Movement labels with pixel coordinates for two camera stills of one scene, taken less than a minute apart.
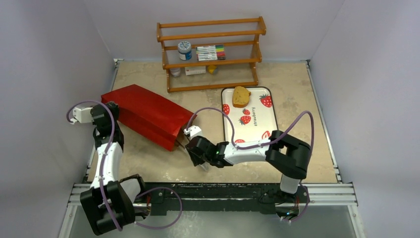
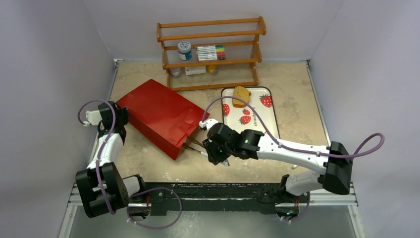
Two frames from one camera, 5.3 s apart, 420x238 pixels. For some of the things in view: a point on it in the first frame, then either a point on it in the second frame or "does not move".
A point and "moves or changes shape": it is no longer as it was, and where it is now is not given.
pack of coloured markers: x=212 y=52 does not move
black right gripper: x=192 y=152 → x=212 y=152
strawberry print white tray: x=255 y=122 does not move
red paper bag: x=149 y=116 moves or changes shape
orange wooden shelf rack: x=211 y=54 does not move
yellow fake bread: x=240 y=96 does not move
